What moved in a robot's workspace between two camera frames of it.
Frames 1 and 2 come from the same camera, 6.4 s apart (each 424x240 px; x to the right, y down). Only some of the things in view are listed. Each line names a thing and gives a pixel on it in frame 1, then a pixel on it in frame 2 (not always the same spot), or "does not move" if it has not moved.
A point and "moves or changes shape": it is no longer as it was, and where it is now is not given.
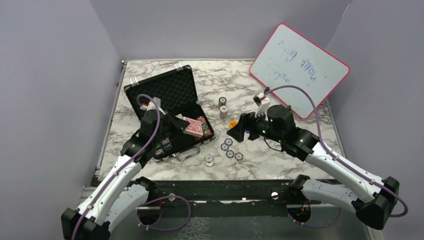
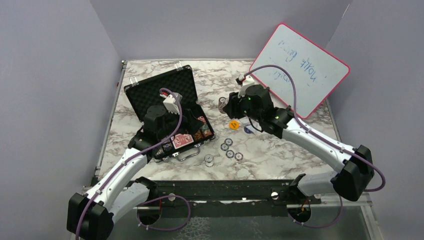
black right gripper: x=238 y=131 → x=232 y=107
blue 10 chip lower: x=230 y=154 does not move
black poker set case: x=177 y=91 does not move
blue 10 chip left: x=224 y=147 does not move
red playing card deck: x=195 y=127 moves or changes shape
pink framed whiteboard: x=290 y=58 does not move
